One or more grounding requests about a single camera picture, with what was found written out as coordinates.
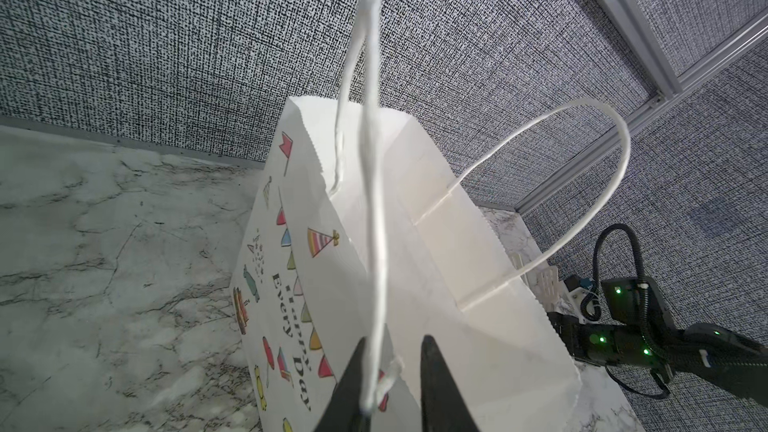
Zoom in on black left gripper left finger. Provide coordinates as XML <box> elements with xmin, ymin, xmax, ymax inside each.
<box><xmin>315</xmin><ymin>338</ymin><xmax>371</xmax><ymax>432</ymax></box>

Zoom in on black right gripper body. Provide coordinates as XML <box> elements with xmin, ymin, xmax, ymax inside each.
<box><xmin>547</xmin><ymin>312</ymin><xmax>605</xmax><ymax>366</ymax></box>

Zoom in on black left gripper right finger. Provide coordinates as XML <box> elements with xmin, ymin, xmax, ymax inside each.
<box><xmin>420</xmin><ymin>335</ymin><xmax>479</xmax><ymax>432</ymax></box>

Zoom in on white paper gift bag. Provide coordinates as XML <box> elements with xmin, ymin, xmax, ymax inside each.
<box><xmin>230</xmin><ymin>0</ymin><xmax>581</xmax><ymax>431</ymax></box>

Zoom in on white and steel tongs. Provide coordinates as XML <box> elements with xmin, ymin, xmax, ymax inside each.
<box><xmin>509</xmin><ymin>249</ymin><xmax>560</xmax><ymax>312</ymax></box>

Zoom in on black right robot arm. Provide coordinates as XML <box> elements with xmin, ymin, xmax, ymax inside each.
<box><xmin>548</xmin><ymin>223</ymin><xmax>767</xmax><ymax>407</ymax></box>

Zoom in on aluminium frame struts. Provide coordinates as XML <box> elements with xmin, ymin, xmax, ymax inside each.
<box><xmin>515</xmin><ymin>0</ymin><xmax>768</xmax><ymax>215</ymax></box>

